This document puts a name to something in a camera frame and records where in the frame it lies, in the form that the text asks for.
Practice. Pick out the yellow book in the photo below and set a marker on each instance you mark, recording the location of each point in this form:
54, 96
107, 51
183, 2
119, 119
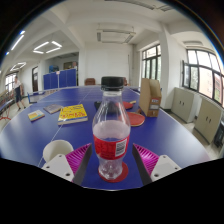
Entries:
72, 114

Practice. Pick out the brown chair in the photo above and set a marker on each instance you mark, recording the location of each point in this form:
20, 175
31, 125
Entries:
90, 81
125, 81

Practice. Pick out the brown cardboard file box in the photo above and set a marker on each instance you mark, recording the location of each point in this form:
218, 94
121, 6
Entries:
150, 96

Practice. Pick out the ceiling air conditioner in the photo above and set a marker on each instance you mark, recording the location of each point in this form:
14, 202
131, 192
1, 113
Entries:
116, 36

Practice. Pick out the white mug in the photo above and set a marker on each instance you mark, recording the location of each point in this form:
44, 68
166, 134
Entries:
56, 148

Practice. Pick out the dark door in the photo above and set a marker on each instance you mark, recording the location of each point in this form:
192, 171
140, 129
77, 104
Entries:
35, 80

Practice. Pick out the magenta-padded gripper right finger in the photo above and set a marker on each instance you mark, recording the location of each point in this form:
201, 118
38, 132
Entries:
160, 166

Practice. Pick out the folded blue tables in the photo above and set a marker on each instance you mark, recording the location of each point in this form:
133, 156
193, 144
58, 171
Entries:
60, 79

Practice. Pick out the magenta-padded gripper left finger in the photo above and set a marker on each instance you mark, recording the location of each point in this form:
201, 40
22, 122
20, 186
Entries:
60, 165

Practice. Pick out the ceiling lights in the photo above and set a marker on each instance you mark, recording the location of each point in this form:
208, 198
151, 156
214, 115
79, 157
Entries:
46, 47

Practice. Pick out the person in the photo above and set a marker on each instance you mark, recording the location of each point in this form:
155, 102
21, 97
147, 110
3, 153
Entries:
18, 91

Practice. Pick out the narrow dark-framed window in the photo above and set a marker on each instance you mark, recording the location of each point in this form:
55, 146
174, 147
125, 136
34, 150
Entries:
151, 65

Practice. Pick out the clear red-labelled drink bottle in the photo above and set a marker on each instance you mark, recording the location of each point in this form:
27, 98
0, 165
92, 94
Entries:
111, 140

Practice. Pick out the small colourful book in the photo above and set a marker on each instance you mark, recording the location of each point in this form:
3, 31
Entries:
36, 115

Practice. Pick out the grey booklet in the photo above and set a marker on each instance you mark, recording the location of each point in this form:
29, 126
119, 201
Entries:
52, 108

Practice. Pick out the beige cabinet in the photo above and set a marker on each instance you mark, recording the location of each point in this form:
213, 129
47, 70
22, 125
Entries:
184, 104
208, 120

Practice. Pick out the wide dark-framed window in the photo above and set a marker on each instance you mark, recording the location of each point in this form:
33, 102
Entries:
203, 76

